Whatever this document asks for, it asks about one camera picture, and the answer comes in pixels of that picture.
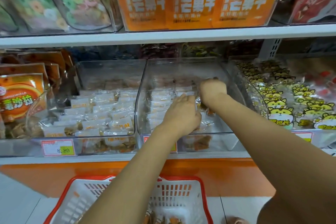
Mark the person's left hand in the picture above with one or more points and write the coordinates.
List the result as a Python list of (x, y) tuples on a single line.
[(181, 116)]

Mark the person's right hand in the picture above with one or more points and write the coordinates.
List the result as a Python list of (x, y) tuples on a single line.
[(212, 92)]

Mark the white snack shelf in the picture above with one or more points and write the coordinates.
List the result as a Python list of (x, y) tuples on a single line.
[(157, 36)]

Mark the white red-rimmed shopping basket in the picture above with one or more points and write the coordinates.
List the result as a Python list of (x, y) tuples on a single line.
[(178, 195)]

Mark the pile of small brown snacks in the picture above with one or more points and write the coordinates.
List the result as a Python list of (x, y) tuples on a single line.
[(162, 218)]

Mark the stack of orange packets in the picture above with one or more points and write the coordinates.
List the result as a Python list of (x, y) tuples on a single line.
[(21, 92)]

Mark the person's left forearm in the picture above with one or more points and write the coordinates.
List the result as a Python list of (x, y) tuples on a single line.
[(131, 184)]

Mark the person's right forearm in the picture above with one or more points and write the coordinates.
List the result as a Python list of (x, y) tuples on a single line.
[(278, 153)]

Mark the orange shelf base panel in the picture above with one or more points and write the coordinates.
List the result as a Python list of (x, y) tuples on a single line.
[(220, 176)]

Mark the yellow hamster snack packets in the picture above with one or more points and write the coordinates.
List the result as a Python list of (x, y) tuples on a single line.
[(288, 100)]

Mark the orange label snack bag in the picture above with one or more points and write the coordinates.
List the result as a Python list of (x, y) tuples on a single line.
[(191, 8), (141, 8), (244, 6)]

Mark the person's right leg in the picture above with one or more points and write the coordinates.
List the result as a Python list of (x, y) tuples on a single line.
[(299, 210)]

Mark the white yellow price tag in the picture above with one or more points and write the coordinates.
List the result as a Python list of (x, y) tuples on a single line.
[(59, 147), (303, 136), (160, 145)]

